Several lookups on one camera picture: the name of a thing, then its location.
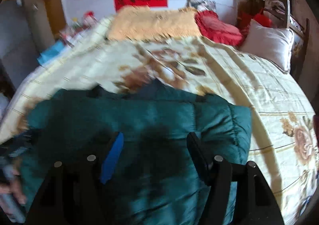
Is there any floral cream bedspread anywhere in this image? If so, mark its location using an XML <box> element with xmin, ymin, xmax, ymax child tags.
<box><xmin>1</xmin><ymin>18</ymin><xmax>318</xmax><ymax>224</ymax></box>

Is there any framed photo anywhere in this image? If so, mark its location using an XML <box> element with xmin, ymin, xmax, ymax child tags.
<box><xmin>185</xmin><ymin>0</ymin><xmax>216</xmax><ymax>12</ymax></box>

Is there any red heart cushion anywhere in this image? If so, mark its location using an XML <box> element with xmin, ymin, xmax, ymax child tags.
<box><xmin>195</xmin><ymin>10</ymin><xmax>244</xmax><ymax>46</ymax></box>

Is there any white satin pillow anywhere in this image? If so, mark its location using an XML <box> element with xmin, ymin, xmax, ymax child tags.
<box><xmin>240</xmin><ymin>19</ymin><xmax>294</xmax><ymax>73</ymax></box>

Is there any yellow fringed pillow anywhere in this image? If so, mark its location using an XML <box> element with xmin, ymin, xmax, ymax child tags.
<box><xmin>107</xmin><ymin>6</ymin><xmax>201</xmax><ymax>41</ymax></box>

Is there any person's left hand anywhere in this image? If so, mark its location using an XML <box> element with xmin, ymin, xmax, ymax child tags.
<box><xmin>1</xmin><ymin>166</ymin><xmax>27</xmax><ymax>204</ymax></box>

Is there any wooden chair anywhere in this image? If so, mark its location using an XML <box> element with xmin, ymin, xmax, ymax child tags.
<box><xmin>236</xmin><ymin>0</ymin><xmax>310</xmax><ymax>81</ymax></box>

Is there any dark green quilted jacket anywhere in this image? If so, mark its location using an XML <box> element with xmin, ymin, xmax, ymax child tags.
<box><xmin>21</xmin><ymin>80</ymin><xmax>251</xmax><ymax>224</ymax></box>

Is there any grey refrigerator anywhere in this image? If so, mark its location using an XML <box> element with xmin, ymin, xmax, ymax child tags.
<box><xmin>1</xmin><ymin>0</ymin><xmax>55</xmax><ymax>90</ymax></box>

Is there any plush pig toy red hat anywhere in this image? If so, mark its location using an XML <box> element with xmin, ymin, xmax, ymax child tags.
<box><xmin>83</xmin><ymin>11</ymin><xmax>97</xmax><ymax>27</ymax></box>

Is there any blue paper bag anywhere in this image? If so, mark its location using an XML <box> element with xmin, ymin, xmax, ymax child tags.
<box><xmin>37</xmin><ymin>40</ymin><xmax>65</xmax><ymax>65</ymax></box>

